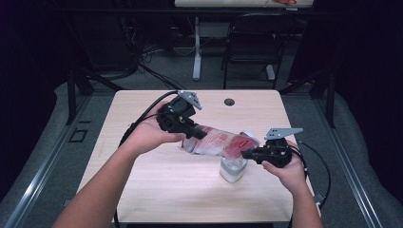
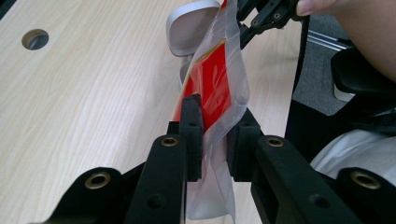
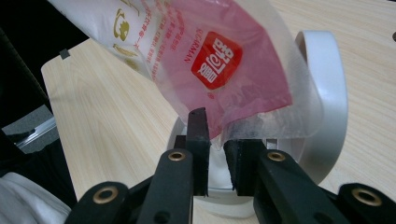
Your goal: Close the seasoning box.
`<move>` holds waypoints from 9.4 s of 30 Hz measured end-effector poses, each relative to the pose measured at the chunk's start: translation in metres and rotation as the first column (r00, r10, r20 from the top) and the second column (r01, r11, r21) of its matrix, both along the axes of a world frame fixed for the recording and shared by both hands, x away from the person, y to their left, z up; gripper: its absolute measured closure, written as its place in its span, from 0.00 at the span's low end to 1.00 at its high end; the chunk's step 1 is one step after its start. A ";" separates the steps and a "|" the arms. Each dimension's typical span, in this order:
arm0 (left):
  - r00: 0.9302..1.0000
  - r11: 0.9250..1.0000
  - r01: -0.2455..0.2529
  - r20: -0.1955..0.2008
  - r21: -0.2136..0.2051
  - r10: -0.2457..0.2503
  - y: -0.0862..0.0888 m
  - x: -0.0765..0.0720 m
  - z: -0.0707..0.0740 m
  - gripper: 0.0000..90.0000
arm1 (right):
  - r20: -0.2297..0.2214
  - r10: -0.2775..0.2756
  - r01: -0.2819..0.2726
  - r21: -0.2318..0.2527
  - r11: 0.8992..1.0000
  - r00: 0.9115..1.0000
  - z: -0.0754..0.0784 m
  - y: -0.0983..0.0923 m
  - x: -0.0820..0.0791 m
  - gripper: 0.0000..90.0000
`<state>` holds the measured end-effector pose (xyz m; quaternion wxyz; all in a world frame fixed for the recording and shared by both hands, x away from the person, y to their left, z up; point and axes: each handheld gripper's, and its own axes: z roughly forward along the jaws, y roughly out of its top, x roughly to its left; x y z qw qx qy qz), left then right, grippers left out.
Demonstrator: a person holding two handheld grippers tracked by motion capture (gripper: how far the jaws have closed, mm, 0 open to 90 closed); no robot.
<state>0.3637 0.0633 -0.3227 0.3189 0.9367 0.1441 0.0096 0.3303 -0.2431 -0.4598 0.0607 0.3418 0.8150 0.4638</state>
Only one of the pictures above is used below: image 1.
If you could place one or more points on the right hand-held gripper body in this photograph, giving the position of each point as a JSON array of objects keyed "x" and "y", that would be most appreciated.
[{"x": 277, "y": 155}]

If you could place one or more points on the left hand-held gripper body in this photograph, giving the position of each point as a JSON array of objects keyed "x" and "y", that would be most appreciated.
[{"x": 176, "y": 118}]

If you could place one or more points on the pink and white spout pouch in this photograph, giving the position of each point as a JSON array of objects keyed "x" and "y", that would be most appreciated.
[{"x": 215, "y": 144}]

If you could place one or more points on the person's right hand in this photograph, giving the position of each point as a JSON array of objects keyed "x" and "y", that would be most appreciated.
[{"x": 293, "y": 174}]

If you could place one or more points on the person's left hand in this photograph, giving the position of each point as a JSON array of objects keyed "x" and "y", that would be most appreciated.
[{"x": 145, "y": 133}]

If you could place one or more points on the black round table grommet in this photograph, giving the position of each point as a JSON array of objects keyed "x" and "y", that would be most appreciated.
[{"x": 229, "y": 102}]

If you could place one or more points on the white desk leg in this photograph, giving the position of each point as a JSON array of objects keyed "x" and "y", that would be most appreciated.
[{"x": 197, "y": 53}]

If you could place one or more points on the white desk foot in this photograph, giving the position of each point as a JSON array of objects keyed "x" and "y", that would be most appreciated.
[{"x": 270, "y": 72}]

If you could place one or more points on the dark equipment cabinet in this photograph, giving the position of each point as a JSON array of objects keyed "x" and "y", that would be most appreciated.
[{"x": 104, "y": 44}]

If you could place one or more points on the black folding chair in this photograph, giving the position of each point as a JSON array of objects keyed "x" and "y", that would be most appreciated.
[{"x": 256, "y": 38}]

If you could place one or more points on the light wooden background desk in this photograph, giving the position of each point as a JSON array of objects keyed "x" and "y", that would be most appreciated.
[{"x": 221, "y": 3}]

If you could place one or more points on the orange object on desk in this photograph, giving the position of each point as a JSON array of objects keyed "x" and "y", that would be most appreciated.
[{"x": 285, "y": 2}]

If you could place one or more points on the aluminium floor rail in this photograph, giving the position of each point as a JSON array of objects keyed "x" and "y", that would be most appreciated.
[
  {"x": 348, "y": 177},
  {"x": 41, "y": 174}
]

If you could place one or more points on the black metal frame stand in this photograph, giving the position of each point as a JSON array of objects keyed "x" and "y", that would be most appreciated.
[
  {"x": 72, "y": 95},
  {"x": 331, "y": 101}
]

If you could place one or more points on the grey metal table bracket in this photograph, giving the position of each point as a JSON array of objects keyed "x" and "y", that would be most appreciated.
[{"x": 67, "y": 202}]

